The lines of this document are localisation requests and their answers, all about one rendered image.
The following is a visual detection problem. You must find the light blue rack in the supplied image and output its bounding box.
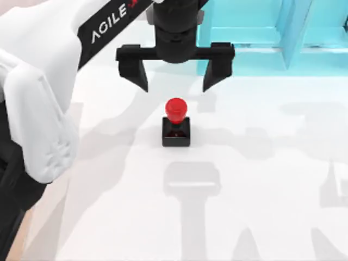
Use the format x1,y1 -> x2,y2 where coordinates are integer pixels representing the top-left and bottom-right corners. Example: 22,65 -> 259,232
195,0 -> 348,77

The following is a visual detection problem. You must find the red and black stamp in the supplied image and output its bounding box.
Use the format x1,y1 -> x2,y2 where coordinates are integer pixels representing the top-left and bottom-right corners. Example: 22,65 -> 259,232
161,97 -> 191,148

